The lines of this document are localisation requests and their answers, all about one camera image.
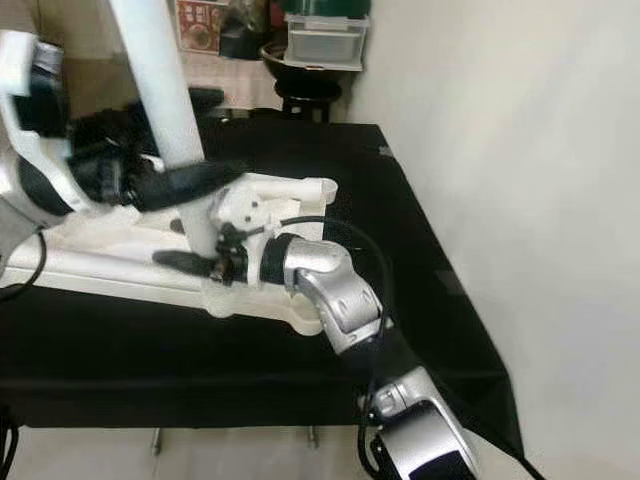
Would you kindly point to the black plastic bag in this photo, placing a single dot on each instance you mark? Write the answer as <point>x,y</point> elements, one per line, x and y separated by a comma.
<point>250,30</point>

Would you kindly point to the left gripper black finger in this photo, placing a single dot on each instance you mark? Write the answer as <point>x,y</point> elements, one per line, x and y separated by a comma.
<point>120,125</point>
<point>190,182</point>

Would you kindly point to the green pot lid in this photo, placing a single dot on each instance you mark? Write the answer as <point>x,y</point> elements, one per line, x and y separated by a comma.
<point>325,8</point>

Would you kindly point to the white plastic children table top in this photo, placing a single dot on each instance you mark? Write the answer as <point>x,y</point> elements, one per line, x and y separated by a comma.
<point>100,240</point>

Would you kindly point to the black wok pan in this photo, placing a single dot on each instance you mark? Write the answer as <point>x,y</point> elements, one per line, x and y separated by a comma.
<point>305,85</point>

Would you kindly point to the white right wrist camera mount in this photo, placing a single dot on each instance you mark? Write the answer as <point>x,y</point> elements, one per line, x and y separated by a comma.
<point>240,212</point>

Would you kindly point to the black round stool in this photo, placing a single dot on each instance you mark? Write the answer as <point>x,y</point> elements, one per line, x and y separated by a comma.
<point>305,110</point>

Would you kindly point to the grey metal table foot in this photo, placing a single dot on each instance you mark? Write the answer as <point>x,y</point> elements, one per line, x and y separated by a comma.
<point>155,441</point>
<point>310,438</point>

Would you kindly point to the red printed cardboard box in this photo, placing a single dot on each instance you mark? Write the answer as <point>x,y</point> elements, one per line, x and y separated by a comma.
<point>200,25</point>

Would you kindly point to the clear plastic storage box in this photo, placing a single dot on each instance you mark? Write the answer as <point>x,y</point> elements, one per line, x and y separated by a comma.
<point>325,42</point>

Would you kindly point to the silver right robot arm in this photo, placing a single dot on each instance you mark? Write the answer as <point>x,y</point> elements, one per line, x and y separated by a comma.
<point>335,285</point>

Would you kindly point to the pale patterned cloth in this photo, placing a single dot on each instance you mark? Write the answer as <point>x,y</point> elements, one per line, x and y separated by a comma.
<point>240,80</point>

